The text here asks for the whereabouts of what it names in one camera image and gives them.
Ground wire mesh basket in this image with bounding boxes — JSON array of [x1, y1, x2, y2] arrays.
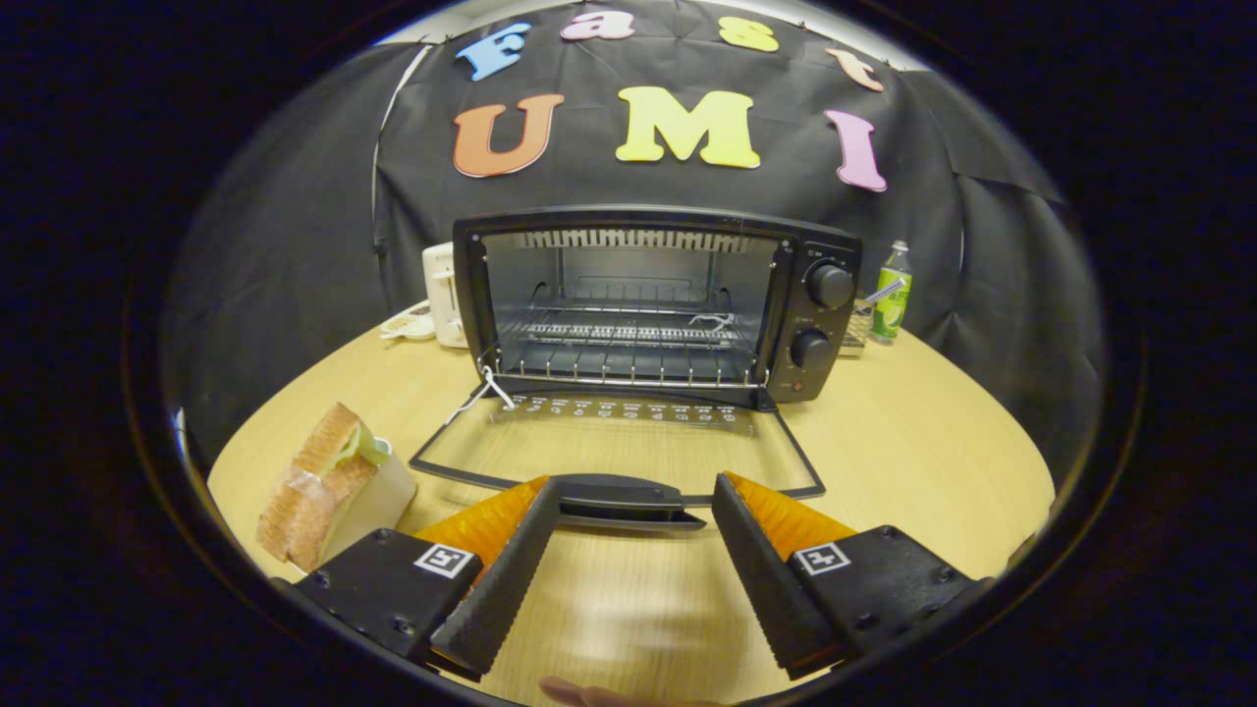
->
[[838, 295, 875, 356]]

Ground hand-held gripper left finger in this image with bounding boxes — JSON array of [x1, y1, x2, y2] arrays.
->
[[270, 475, 563, 681]]

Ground black backdrop cloth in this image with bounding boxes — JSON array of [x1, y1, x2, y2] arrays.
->
[[162, 0, 1106, 472]]

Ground white pop-up toaster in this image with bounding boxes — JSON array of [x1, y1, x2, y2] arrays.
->
[[422, 242, 470, 350]]

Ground black toaster oven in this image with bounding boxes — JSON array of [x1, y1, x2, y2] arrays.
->
[[409, 204, 863, 531]]

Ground toast sandwich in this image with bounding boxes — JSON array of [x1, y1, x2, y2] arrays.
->
[[255, 401, 391, 573]]

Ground green drink bottle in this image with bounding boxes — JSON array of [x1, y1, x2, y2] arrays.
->
[[870, 241, 913, 343]]

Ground white divided snack dish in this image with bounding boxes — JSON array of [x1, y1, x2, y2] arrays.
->
[[379, 300, 436, 342]]

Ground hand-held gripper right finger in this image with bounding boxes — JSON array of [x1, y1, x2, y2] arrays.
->
[[711, 471, 993, 680]]

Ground white plate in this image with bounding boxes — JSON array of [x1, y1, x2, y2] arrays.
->
[[319, 437, 418, 571]]

